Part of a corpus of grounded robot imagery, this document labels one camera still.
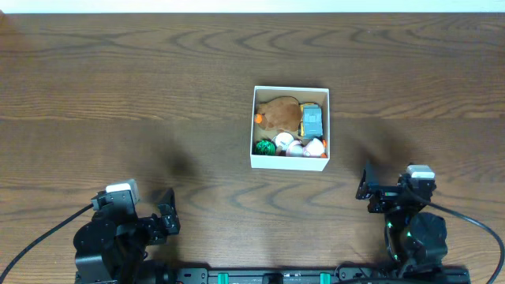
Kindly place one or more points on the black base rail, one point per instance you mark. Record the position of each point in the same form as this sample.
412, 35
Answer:
346, 273

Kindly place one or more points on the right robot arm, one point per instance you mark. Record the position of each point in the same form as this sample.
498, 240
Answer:
415, 240

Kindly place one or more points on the pink duck toy with hat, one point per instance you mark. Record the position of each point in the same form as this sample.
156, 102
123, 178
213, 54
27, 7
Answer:
315, 148

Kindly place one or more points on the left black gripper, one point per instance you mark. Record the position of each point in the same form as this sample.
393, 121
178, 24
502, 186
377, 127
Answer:
165, 222

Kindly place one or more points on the yellow grey toy truck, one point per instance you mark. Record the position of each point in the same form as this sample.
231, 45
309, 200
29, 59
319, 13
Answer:
311, 125

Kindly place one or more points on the green plastic wheel toy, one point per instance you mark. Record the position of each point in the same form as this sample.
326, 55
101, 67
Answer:
264, 147

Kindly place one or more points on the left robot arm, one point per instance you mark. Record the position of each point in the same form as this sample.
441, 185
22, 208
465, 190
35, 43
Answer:
112, 247

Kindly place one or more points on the brown plush toy orange top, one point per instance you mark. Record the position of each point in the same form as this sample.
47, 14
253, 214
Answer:
280, 114

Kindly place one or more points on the white drum toy wooden handle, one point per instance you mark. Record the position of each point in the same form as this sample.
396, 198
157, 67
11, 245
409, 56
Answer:
282, 141

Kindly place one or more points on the white cardboard box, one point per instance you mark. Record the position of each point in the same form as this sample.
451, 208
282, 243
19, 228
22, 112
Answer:
264, 94

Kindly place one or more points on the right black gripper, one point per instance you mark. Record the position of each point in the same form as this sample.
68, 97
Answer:
387, 194

